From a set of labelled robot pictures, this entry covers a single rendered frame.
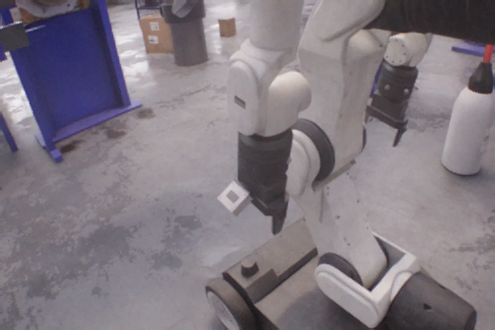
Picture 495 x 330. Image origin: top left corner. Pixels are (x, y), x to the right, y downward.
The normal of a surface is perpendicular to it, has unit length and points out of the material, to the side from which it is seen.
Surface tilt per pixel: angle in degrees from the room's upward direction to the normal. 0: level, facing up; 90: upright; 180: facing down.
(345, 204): 60
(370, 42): 35
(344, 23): 90
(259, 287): 45
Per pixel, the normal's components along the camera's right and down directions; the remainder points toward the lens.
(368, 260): 0.40, -0.30
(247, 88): -0.77, 0.41
